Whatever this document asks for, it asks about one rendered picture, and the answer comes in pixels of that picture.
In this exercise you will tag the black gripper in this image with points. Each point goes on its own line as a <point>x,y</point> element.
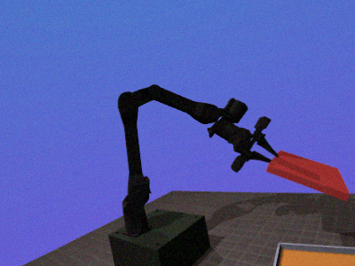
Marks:
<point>258,137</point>

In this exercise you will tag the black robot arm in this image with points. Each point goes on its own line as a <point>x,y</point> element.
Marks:
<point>128,102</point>

